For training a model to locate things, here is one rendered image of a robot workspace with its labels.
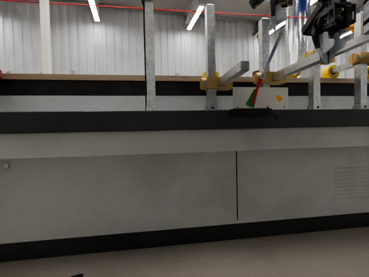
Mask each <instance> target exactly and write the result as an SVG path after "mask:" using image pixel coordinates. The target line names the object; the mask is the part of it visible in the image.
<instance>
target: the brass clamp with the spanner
mask: <svg viewBox="0 0 369 277"><path fill-rule="evenodd" d="M275 72H276V71H266V73H265V75H266V76H265V78H264V79H262V80H261V83H260V84H262V83H270V85H281V84H284V83H286V78H284V79H281V80H279V81H274V80H272V74H273V73H275ZM261 73H262V72H260V73H255V74H254V75H253V83H254V84H257V85H258V82H259V78H258V76H259V75H260V74H261Z"/></svg>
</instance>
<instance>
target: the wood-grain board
mask: <svg viewBox="0 0 369 277"><path fill-rule="evenodd" d="M201 78H203V76H167V75H156V76H155V81H161V82H200V79H201ZM0 80H60V81H145V75H93V74H20V73H2V78H1V79H0ZM233 82H253V77H238V78H237V79H235V80H234V81H233ZM286 83H308V77H287V78H286ZM320 83H321V84H354V79H352V78H320Z"/></svg>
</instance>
